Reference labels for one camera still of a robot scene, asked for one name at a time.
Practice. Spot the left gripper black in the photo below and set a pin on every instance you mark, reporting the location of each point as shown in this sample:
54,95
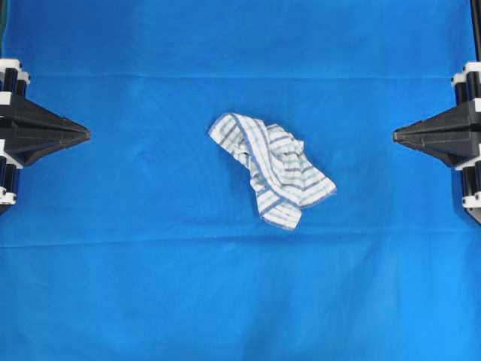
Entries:
24,146

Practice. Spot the striped white blue towel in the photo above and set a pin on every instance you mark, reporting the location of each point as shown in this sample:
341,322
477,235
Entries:
283,179

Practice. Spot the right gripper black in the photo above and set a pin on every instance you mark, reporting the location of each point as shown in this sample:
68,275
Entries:
453,136

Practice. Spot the blue table cloth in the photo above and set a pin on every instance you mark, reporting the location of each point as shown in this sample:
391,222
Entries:
145,242

